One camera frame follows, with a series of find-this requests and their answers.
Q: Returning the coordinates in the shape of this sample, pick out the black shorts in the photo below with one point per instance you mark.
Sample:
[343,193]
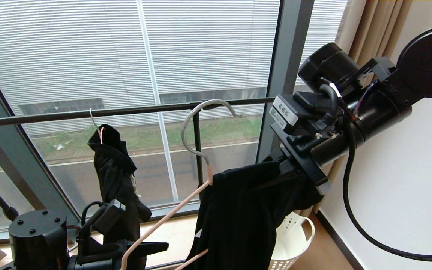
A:
[114,176]

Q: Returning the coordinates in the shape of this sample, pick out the window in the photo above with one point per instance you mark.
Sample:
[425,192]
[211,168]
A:
[287,56]

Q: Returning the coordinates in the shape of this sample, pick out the pink clothes hanger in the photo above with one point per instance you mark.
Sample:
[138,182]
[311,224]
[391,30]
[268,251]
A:
[93,120]
[183,133]

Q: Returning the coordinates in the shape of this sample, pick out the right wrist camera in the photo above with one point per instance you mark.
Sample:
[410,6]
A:
[306,108]

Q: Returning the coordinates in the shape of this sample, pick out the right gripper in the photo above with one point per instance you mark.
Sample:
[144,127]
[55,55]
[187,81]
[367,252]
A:
[366,123]

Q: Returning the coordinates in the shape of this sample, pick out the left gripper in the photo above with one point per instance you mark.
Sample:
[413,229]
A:
[103,257]

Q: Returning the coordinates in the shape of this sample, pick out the black clothes rack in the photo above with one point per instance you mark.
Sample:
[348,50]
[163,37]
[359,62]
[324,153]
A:
[126,110]

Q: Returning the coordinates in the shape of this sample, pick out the black garment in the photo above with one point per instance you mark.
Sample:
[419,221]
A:
[238,217]

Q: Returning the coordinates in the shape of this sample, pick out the white laundry basket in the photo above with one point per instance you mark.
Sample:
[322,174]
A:
[291,243]

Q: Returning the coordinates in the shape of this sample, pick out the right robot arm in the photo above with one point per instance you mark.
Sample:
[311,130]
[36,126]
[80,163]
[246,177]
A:
[426,63]

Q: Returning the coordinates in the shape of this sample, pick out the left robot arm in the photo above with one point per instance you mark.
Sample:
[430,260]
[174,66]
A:
[36,240]

